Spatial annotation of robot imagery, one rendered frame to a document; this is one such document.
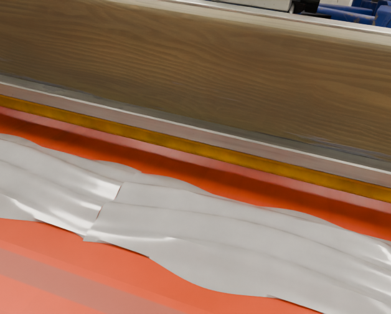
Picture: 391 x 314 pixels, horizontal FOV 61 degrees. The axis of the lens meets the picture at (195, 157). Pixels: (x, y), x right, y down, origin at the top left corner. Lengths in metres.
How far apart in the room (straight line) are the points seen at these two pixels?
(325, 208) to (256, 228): 0.06
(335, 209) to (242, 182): 0.06
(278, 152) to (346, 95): 0.05
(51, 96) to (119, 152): 0.06
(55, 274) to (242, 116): 0.14
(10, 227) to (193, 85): 0.13
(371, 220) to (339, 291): 0.08
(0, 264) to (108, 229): 0.05
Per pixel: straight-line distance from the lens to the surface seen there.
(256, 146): 0.21
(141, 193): 0.20
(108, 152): 0.26
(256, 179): 0.24
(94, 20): 0.23
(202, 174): 0.24
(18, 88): 0.27
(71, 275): 0.17
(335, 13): 0.94
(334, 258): 0.19
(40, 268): 0.18
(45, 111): 0.30
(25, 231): 0.20
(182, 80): 0.22
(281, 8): 0.49
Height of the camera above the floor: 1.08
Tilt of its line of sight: 30 degrees down
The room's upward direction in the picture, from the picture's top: 7 degrees clockwise
